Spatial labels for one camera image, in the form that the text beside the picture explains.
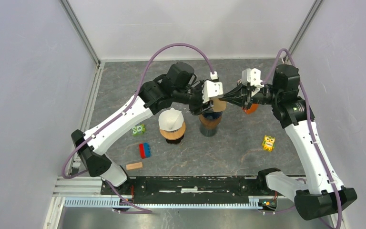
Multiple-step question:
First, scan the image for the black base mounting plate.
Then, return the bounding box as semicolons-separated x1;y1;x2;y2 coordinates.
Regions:
116;176;282;204

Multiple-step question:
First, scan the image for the white paper coffee filter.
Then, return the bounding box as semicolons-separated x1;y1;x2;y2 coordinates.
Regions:
158;108;184;132

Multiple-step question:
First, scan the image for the long wooden block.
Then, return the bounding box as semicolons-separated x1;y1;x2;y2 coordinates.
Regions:
126;162;143;170

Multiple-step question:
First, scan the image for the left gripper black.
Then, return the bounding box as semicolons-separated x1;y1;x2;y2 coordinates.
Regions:
173;80;214;116

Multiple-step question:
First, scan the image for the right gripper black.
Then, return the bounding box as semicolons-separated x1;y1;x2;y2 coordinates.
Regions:
221;81;282;110

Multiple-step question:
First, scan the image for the dark wooden ring holder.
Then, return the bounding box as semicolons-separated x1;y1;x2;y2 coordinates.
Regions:
199;115;222;129

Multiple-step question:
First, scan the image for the aluminium frame rail front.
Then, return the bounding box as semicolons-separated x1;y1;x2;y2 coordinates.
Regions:
42;176;349;229

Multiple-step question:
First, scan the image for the orange filter box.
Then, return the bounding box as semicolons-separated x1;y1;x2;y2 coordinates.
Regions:
243;104;259;115

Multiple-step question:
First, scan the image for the light wooden ring holder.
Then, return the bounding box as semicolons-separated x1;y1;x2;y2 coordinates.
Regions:
160;122;186;140

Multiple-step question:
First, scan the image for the brown paper coffee filter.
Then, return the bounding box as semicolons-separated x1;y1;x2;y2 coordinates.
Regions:
212;99;227;112

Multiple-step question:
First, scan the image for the blue ribbed cone dripper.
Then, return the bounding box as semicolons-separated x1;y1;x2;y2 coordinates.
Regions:
202;111;223;121

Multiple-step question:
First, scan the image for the green owl toy block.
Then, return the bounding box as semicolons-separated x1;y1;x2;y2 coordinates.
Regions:
132;124;146;136

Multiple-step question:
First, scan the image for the yellow owl toy block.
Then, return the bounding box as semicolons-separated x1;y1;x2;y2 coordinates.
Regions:
262;135;275;152

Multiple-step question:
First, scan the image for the grey glass carafe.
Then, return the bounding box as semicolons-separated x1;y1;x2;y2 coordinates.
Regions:
200;126;218;137

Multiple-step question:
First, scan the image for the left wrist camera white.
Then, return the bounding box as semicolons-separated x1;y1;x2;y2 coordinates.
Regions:
202;71;224;104

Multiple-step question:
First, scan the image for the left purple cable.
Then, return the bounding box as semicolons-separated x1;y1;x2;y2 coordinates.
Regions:
61;42;218;214

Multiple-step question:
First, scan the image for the red blue lego brick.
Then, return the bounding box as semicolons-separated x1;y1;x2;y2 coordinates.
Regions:
139;143;151;159

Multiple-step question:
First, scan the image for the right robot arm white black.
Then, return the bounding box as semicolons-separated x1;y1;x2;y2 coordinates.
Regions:
222;64;357;220

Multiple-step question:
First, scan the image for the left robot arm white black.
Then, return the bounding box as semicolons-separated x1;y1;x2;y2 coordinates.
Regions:
71;62;206;194

